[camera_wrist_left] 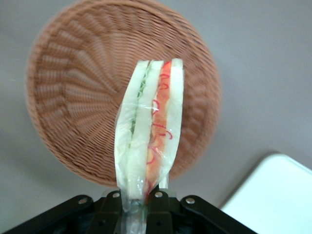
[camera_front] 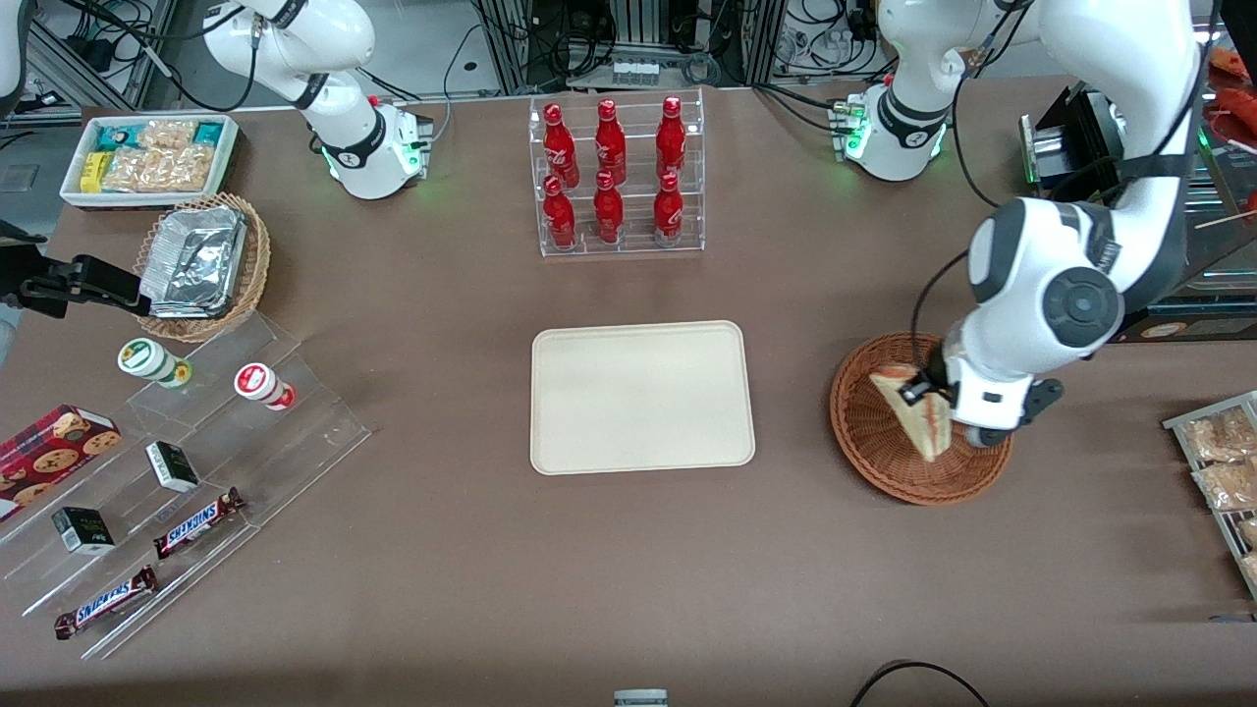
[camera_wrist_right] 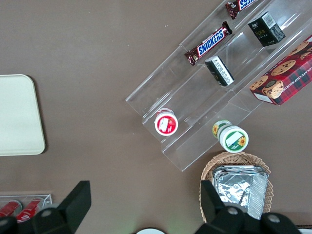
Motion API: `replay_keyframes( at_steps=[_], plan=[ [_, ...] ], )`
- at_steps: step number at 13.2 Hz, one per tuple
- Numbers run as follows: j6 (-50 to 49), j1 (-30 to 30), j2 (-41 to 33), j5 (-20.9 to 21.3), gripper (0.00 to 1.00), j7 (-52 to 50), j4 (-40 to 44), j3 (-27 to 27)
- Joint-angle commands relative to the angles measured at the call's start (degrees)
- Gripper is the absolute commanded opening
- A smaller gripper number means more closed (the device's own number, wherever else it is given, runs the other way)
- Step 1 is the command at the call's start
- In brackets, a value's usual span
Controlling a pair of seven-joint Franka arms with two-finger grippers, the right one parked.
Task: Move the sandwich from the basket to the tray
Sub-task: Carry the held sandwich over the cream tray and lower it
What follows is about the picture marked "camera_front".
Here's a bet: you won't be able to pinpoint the triangular sandwich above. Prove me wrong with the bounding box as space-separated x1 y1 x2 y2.
869 365 955 463

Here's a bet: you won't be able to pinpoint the round brown wicker basket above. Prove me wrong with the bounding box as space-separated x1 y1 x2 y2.
830 332 1014 507

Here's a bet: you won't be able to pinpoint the light tan wicker basket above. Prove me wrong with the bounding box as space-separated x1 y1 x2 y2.
133 192 272 344

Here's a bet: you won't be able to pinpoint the right tray of snacks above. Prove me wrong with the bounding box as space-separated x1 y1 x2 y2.
1163 391 1257 601

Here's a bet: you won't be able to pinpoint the beige plastic tray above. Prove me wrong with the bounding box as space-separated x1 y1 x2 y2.
530 320 756 476

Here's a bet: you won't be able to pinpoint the green lid snack tube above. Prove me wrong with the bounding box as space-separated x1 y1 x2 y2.
117 338 193 390

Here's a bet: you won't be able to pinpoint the stacked aluminium foil containers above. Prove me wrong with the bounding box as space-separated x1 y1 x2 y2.
139 204 248 320

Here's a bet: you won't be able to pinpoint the white snack bin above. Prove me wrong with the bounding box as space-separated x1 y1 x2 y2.
59 113 240 210

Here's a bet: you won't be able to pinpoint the clear cracker bag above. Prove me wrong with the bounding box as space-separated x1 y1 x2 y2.
157 144 216 193
101 147 164 193
137 120 199 153

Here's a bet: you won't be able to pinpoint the red cookie box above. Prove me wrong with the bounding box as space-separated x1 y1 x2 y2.
0 405 123 522

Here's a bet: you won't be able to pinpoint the red lid snack tube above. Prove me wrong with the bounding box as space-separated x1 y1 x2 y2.
234 362 297 411

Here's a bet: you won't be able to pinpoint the small dark green box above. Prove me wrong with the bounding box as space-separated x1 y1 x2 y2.
145 441 201 494
51 507 117 557

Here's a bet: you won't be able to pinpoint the clear acrylic stepped shelf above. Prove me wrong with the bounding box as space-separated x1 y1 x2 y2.
0 309 372 661

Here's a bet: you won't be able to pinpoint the black hot food display case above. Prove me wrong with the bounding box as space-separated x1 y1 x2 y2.
1019 44 1257 345

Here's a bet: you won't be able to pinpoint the snickers chocolate bar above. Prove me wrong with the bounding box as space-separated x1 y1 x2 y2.
153 488 246 561
54 566 159 641

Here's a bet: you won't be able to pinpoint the red cola bottle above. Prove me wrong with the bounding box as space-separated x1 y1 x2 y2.
656 95 687 184
543 102 580 190
594 98 628 188
653 171 685 246
543 175 578 249
593 171 626 245

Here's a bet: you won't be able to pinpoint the clear acrylic bottle rack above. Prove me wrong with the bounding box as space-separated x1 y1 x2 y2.
528 88 706 258

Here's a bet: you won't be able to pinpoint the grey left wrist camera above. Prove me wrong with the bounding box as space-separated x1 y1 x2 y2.
965 378 1066 450

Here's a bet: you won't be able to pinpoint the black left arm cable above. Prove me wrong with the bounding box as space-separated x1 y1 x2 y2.
909 20 1012 372

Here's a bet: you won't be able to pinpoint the aluminium frame rack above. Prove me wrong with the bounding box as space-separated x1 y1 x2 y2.
25 0 183 111

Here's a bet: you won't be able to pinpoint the black looped table cable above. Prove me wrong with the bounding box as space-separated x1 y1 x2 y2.
849 660 993 707

